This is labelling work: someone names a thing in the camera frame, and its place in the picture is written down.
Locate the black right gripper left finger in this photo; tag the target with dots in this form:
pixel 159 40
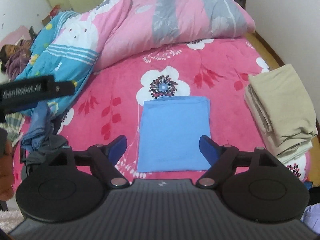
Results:
pixel 103 163

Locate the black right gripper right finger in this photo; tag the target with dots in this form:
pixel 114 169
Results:
pixel 221 160

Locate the blue garment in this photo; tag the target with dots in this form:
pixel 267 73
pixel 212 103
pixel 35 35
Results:
pixel 169 134

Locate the purple brown clothes pile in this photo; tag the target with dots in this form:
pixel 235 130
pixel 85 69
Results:
pixel 14 58

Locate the folded beige clothes stack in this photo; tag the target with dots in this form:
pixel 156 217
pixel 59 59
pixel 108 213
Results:
pixel 283 112

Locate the person's left hand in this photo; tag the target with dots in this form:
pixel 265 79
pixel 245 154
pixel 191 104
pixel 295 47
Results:
pixel 7 176

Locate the denim jeans pile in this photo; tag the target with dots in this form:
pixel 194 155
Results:
pixel 40 128

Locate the pink floral bed sheet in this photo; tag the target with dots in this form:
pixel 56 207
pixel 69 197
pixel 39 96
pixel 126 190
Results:
pixel 111 101

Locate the grey garment at bedside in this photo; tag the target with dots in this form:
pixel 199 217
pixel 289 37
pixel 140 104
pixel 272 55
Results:
pixel 37 157

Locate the blue cartoon blanket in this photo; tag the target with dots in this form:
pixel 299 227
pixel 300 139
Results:
pixel 67 49

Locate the lavender puffy jacket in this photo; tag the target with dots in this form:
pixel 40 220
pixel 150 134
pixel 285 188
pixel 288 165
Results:
pixel 311 217

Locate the pink grey floral quilt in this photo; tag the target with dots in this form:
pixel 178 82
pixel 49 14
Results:
pixel 141 25

